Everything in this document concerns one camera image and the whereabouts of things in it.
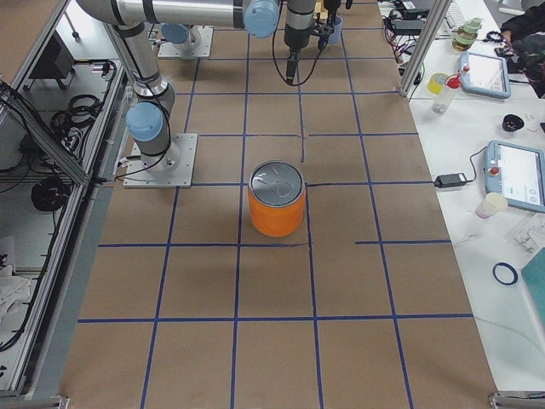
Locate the orange can with grey lid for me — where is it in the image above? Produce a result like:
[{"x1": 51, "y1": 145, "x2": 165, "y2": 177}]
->
[{"x1": 248, "y1": 160, "x2": 306, "y2": 238}]

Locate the teach pendant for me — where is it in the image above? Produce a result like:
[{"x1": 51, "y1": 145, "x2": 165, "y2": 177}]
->
[
  {"x1": 458, "y1": 51, "x2": 511, "y2": 99},
  {"x1": 484, "y1": 141, "x2": 544, "y2": 213}
]

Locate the light blue plastic cup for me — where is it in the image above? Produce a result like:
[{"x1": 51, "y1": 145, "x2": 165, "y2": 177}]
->
[{"x1": 328, "y1": 16, "x2": 343, "y2": 45}]

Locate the teach pendant far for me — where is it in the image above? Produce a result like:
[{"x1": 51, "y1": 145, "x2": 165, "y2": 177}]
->
[{"x1": 458, "y1": 51, "x2": 511, "y2": 99}]

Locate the black bowl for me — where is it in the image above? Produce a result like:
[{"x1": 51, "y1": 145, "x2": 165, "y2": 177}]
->
[{"x1": 502, "y1": 113, "x2": 525, "y2": 134}]

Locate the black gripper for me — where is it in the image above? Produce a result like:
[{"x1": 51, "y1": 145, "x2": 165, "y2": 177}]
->
[
  {"x1": 322, "y1": 0, "x2": 353, "y2": 30},
  {"x1": 284, "y1": 12, "x2": 333, "y2": 83}
]

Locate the white crumpled cloth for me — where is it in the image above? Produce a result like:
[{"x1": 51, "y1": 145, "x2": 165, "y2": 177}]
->
[{"x1": 1, "y1": 264, "x2": 32, "y2": 320}]

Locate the blue tape ring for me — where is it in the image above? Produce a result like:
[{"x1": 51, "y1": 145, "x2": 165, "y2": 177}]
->
[{"x1": 491, "y1": 262, "x2": 519, "y2": 286}]

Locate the teach pendant near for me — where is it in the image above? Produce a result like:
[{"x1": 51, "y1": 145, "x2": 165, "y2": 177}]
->
[{"x1": 484, "y1": 141, "x2": 544, "y2": 213}]

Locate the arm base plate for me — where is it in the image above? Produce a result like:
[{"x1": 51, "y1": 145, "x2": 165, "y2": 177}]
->
[
  {"x1": 158, "y1": 26, "x2": 214, "y2": 60},
  {"x1": 123, "y1": 133, "x2": 198, "y2": 188}
]

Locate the clear squeeze bottle red cap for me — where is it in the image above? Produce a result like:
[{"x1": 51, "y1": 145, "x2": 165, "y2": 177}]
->
[{"x1": 432, "y1": 73, "x2": 462, "y2": 114}]

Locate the white plastic cup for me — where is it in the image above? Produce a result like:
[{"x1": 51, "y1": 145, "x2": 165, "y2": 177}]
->
[{"x1": 475, "y1": 193, "x2": 508, "y2": 219}]

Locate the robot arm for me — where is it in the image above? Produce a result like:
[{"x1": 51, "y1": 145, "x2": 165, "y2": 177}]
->
[{"x1": 78, "y1": 1, "x2": 341, "y2": 107}]

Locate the black power adapter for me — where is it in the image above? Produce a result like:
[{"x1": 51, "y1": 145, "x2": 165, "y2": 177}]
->
[{"x1": 433, "y1": 173, "x2": 468, "y2": 188}]

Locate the aluminium frame post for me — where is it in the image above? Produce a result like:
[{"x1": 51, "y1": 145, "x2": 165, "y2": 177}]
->
[{"x1": 398, "y1": 0, "x2": 450, "y2": 97}]

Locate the yellow tape roll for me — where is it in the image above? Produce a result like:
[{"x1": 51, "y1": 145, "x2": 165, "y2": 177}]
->
[{"x1": 427, "y1": 72, "x2": 449, "y2": 95}]

